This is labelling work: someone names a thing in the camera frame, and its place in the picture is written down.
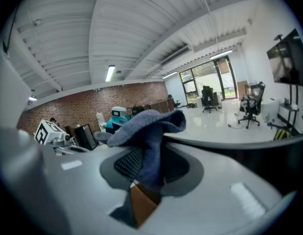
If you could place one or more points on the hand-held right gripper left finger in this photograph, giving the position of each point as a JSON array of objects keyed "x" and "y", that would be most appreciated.
[{"x": 87, "y": 180}]

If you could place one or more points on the large black television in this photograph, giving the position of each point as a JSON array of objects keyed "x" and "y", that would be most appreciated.
[{"x": 288, "y": 62}]

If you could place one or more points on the blue-grey cloth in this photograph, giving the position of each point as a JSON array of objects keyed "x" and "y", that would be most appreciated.
[{"x": 151, "y": 131}]

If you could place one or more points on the white ceiling air conditioner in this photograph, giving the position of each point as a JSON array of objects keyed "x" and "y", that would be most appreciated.
[{"x": 176, "y": 55}]

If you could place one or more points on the black rectangular case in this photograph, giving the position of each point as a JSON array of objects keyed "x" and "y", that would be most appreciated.
[{"x": 85, "y": 136}]

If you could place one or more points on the small green item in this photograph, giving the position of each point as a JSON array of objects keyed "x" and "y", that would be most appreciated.
[{"x": 268, "y": 118}]

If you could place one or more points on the light wooden cabinet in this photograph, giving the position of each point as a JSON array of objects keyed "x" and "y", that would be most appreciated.
[{"x": 159, "y": 105}]

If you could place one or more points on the black mesh office chair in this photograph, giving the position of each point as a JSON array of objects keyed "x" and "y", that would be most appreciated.
[{"x": 258, "y": 94}]

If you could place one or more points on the black gaming chair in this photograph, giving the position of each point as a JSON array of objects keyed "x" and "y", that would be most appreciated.
[{"x": 209, "y": 97}]

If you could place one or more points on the long ceiling light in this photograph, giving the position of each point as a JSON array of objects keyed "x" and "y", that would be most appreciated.
[
  {"x": 169, "y": 75},
  {"x": 221, "y": 54},
  {"x": 32, "y": 98},
  {"x": 110, "y": 73}
]

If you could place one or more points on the brown wooden board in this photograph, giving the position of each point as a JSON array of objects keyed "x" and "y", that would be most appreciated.
[{"x": 242, "y": 89}]

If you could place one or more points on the yellow black backpack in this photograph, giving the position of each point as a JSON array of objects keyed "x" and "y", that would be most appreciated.
[{"x": 280, "y": 134}]

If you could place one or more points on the black television stand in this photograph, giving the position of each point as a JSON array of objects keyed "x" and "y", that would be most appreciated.
[{"x": 287, "y": 106}]

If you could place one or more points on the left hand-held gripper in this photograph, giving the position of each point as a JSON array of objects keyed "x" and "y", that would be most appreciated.
[{"x": 47, "y": 131}]

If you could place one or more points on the grey white bag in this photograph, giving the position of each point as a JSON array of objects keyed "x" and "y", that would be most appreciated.
[{"x": 248, "y": 104}]

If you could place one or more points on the black framed glass doors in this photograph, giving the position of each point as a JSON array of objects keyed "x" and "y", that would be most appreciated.
[{"x": 205, "y": 75}]

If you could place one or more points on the black webcam on mount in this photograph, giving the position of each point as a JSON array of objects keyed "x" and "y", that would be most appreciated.
[{"x": 279, "y": 37}]

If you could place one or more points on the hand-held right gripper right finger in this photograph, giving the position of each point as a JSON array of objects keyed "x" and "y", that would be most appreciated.
[{"x": 215, "y": 204}]

